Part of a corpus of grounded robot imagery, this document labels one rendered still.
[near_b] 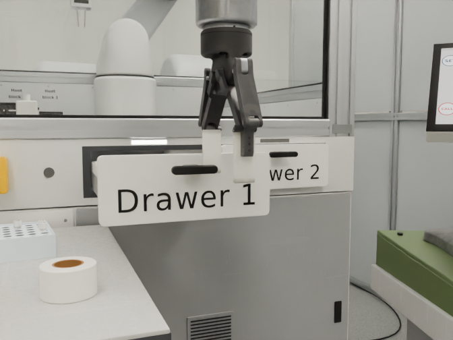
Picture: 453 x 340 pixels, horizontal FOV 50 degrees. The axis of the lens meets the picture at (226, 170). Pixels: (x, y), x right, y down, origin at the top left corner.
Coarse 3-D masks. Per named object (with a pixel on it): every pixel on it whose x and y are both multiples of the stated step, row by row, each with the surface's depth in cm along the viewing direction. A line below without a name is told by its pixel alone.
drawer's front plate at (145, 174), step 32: (128, 160) 75; (160, 160) 77; (192, 160) 79; (224, 160) 81; (256, 160) 83; (128, 192) 76; (160, 192) 77; (192, 192) 79; (256, 192) 83; (128, 224) 76
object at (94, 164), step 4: (92, 164) 104; (96, 164) 100; (92, 168) 104; (96, 168) 96; (92, 172) 104; (96, 172) 96; (92, 176) 102; (96, 176) 96; (92, 180) 103; (96, 180) 94; (92, 184) 103; (96, 184) 94; (92, 188) 103; (96, 188) 94; (96, 192) 95
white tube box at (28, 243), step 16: (32, 224) 88; (48, 224) 86; (0, 240) 75; (16, 240) 76; (32, 240) 77; (48, 240) 78; (0, 256) 75; (16, 256) 76; (32, 256) 77; (48, 256) 78
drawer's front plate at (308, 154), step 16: (256, 144) 116; (272, 144) 118; (288, 144) 119; (304, 144) 121; (320, 144) 123; (272, 160) 118; (288, 160) 120; (304, 160) 121; (320, 160) 123; (272, 176) 119; (288, 176) 120; (304, 176) 122; (320, 176) 123
